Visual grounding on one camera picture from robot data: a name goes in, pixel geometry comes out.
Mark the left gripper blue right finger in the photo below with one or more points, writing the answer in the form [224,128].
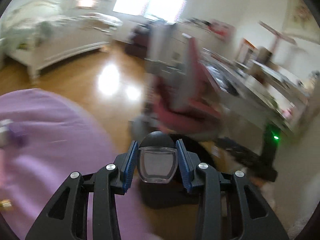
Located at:
[187,162]

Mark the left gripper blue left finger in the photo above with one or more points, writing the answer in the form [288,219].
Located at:
[126,164]

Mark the clear plastic cup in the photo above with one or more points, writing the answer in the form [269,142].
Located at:
[157,165]

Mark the purple white spray bottle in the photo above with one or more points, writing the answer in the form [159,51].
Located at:
[12,132]

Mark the black trash bin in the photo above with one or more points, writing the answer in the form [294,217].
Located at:
[161,196]

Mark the pink grey desk chair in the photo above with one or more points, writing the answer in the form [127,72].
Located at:
[179,98]

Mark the purple round tablecloth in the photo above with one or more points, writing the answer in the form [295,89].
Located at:
[60,183]

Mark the white study desk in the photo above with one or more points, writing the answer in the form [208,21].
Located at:
[260,87]

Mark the dark clothes pile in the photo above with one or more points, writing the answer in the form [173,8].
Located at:
[139,39]

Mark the white wooden bed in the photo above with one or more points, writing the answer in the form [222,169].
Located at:
[38,34]

